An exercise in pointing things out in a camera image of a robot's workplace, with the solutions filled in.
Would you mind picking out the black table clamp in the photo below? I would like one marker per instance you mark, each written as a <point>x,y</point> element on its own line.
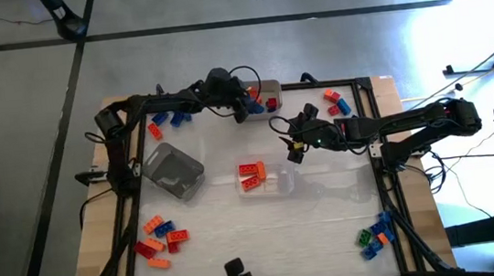
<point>90,177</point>

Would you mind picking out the small white mounting plate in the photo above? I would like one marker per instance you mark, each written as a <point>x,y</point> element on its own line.
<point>374,150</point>

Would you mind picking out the black curved hook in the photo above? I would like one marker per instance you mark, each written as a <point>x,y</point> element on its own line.
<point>307,76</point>
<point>159,91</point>

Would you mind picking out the small green toy brick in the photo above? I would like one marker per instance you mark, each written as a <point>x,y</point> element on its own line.
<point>364,238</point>

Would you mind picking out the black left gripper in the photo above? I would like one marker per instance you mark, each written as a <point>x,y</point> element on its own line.
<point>226,89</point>

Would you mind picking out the long red toy brick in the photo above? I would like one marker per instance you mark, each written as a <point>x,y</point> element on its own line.
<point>173,248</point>
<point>144,250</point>

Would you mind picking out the small blue toy brick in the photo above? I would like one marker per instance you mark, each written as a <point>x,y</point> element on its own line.
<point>187,116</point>
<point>371,251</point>
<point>385,216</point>
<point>378,227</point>
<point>257,108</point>
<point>390,234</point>

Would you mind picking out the black handheld device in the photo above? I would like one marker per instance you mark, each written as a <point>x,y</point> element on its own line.
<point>235,268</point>

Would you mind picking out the white plastic bin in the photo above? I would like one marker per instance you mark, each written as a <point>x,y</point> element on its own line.
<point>267,116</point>

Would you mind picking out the black stand leg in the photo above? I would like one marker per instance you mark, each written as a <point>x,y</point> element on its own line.
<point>70,28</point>

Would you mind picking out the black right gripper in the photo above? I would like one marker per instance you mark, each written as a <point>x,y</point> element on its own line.
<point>316,135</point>

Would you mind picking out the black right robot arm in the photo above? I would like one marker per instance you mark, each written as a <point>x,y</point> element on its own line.
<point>410,118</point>

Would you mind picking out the long blue toy brick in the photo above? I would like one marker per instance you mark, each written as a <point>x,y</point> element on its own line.
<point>164,229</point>
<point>160,118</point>
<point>177,119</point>
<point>344,106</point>

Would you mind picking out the smoky grey plastic bin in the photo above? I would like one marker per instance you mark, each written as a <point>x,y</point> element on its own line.
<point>172,171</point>

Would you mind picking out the black round knob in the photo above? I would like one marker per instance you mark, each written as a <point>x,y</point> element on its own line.
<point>458,86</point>

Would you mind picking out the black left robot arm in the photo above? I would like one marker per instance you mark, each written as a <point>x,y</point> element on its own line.
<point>151,103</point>

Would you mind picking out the black aluminium table frame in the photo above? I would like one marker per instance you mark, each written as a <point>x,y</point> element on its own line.
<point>338,83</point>

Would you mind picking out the black floor stand base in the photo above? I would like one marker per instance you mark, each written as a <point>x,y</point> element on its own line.
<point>470,69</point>

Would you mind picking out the long red-orange toy brick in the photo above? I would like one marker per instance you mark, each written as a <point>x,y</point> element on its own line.
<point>178,236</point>
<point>248,169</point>
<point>155,131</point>
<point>251,183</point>

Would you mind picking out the long orange toy brick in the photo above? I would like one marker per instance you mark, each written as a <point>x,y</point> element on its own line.
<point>152,224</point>
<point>154,244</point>
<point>159,263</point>
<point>261,171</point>

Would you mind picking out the clear plastic bin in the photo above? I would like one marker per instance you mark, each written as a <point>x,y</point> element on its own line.
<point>279,185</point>

